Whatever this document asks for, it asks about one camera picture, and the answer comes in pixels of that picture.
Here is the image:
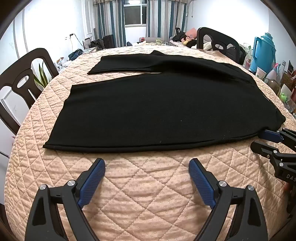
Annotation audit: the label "dark blue bag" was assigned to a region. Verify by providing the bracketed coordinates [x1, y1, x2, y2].
[68, 49, 84, 61]

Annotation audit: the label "black backpack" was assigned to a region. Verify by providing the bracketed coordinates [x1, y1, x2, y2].
[238, 45, 247, 65]

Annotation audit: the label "green potted plant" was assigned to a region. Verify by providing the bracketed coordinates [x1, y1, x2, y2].
[33, 61, 50, 90]

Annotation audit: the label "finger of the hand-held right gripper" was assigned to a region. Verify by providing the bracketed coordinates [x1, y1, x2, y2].
[250, 141, 296, 171]
[259, 127, 296, 152]

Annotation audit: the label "brown glass teapot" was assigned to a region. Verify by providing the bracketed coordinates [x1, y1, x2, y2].
[264, 77, 281, 95]

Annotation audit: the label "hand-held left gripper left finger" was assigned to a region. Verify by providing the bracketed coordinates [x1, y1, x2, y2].
[25, 158, 106, 241]

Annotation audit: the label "grey sofa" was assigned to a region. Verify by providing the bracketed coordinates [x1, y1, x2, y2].
[139, 35, 173, 45]

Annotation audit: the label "window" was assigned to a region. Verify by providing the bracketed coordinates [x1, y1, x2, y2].
[123, 5, 147, 26]

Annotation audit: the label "woven basket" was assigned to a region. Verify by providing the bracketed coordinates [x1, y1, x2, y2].
[281, 71, 295, 90]

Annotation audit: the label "black bag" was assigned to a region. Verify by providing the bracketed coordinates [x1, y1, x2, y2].
[90, 38, 104, 49]

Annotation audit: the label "striped curtain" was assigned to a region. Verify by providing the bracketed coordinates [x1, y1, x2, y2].
[92, 0, 126, 48]
[146, 0, 186, 43]

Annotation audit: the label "blue thermos jug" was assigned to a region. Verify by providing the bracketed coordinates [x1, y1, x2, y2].
[253, 32, 277, 75]

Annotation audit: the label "peach quilted blanket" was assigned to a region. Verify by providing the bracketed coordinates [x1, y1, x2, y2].
[5, 42, 296, 241]

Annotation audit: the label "dark wooden chair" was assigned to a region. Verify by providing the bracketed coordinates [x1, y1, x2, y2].
[0, 48, 59, 135]
[196, 27, 241, 64]

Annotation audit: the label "black pants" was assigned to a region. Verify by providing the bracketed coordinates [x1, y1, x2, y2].
[42, 50, 286, 153]

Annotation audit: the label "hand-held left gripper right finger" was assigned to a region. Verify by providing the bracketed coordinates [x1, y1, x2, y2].
[188, 158, 269, 241]

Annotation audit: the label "pink bottle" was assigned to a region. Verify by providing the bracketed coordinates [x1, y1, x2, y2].
[266, 64, 279, 80]

